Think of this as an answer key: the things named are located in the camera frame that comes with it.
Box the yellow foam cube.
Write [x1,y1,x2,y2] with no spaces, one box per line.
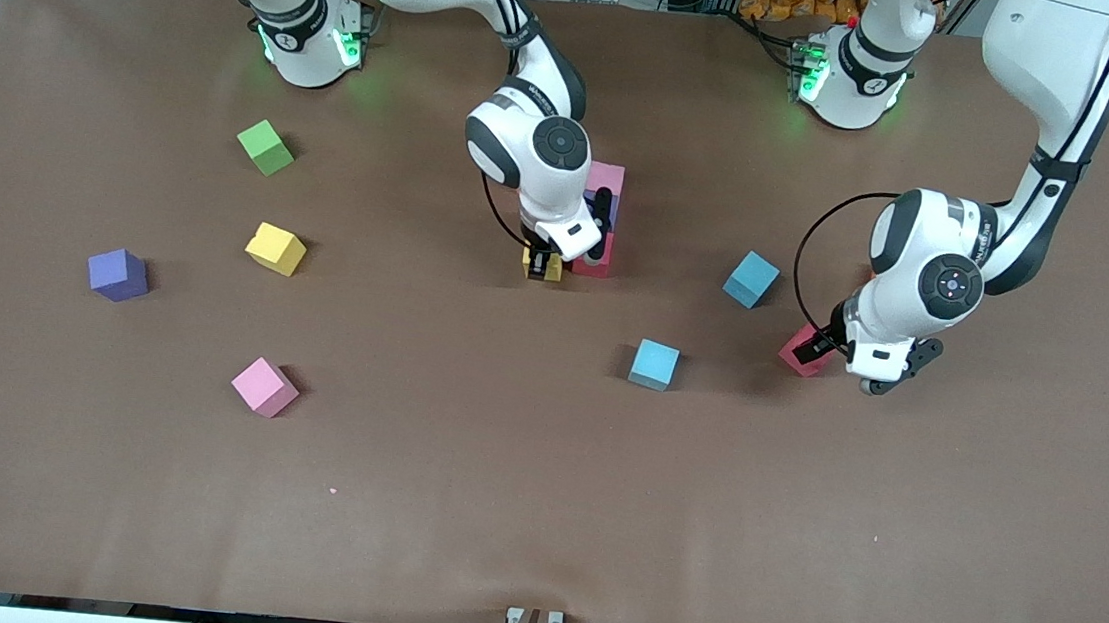
[243,220,309,279]
[520,245,566,284]

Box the red foam cube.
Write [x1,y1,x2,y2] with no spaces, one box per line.
[570,228,617,280]
[777,321,840,381]

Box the blue foam cube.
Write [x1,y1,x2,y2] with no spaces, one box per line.
[627,337,682,393]
[722,248,782,312]

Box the pink foam cube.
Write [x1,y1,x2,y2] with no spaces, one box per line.
[228,354,304,422]
[585,161,627,200]

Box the table cover sheet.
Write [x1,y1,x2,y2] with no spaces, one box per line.
[0,0,1109,623]

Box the green foam cube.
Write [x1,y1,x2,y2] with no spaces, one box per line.
[233,117,298,179]

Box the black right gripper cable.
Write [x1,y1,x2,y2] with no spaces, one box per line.
[473,173,535,247]

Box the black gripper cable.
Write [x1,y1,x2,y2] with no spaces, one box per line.
[787,185,902,354]
[473,173,535,247]

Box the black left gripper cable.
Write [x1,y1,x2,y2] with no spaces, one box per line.
[787,185,902,354]

